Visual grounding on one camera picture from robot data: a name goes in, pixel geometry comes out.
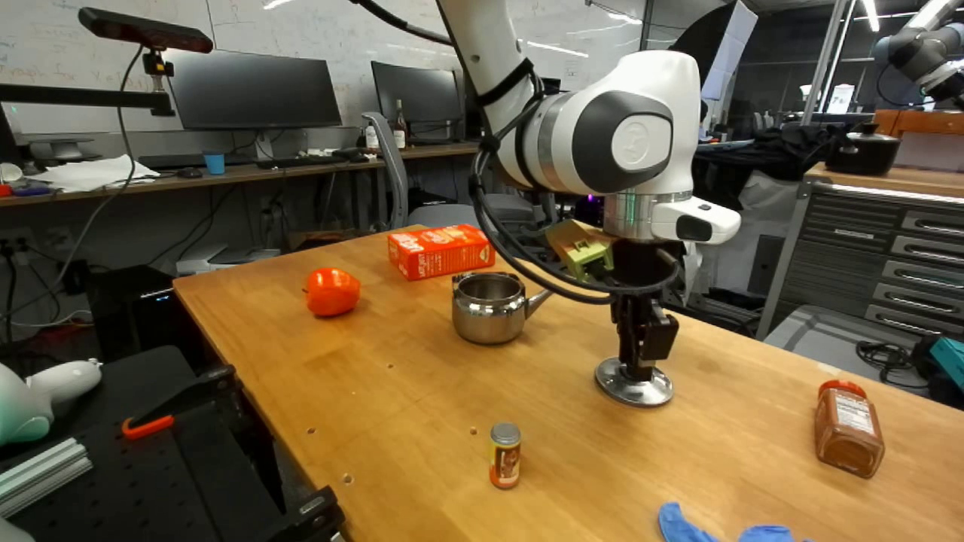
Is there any black computer tower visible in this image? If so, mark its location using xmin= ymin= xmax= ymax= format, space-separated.
xmin=84 ymin=266 xmax=190 ymax=366

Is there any black table edge clamp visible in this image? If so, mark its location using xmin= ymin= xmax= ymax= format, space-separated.
xmin=269 ymin=485 xmax=349 ymax=542

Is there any grey drawer cabinet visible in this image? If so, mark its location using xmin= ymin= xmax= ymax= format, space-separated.
xmin=757 ymin=163 xmax=964 ymax=342

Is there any orange cracker box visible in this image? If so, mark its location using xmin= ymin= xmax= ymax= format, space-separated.
xmin=387 ymin=223 xmax=498 ymax=282

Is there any small dark computer monitor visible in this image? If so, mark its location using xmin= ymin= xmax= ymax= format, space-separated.
xmin=368 ymin=61 xmax=470 ymax=144

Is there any black clamp orange handle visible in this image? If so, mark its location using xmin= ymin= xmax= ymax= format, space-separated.
xmin=117 ymin=363 xmax=242 ymax=444

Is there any long wall desk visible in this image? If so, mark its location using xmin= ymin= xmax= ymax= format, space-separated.
xmin=0 ymin=137 xmax=485 ymax=217

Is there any round steel kettle lid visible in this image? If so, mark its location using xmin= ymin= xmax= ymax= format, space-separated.
xmin=590 ymin=354 xmax=678 ymax=409

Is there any large dark computer monitor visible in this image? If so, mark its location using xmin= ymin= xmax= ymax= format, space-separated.
xmin=162 ymin=51 xmax=347 ymax=136

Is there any stainless steel kettle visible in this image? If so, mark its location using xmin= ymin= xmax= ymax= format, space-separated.
xmin=448 ymin=267 xmax=554 ymax=349

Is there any orange red tomato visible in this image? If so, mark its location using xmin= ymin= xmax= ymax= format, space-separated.
xmin=302 ymin=266 xmax=364 ymax=321

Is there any orange box on cabinet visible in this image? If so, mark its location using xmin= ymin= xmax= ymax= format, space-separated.
xmin=871 ymin=104 xmax=964 ymax=137

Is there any blue cloth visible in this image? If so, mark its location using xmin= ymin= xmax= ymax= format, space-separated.
xmin=656 ymin=501 xmax=799 ymax=542

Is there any aluminium extrusion bar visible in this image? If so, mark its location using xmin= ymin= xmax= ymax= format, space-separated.
xmin=0 ymin=432 xmax=96 ymax=522

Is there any teal case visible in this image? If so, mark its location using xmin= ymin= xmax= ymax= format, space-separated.
xmin=926 ymin=333 xmax=964 ymax=398

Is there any brown spice jar red cap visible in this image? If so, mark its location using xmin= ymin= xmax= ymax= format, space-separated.
xmin=809 ymin=376 xmax=889 ymax=483

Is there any black stereo camera bar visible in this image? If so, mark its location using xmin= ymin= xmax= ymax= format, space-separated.
xmin=76 ymin=6 xmax=218 ymax=58

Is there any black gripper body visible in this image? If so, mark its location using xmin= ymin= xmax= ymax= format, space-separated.
xmin=604 ymin=237 xmax=687 ymax=316

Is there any black pot with handle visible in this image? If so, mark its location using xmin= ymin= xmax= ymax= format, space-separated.
xmin=821 ymin=128 xmax=904 ymax=177

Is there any small bottle grey cap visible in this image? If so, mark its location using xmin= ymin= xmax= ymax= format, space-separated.
xmin=489 ymin=417 xmax=524 ymax=491

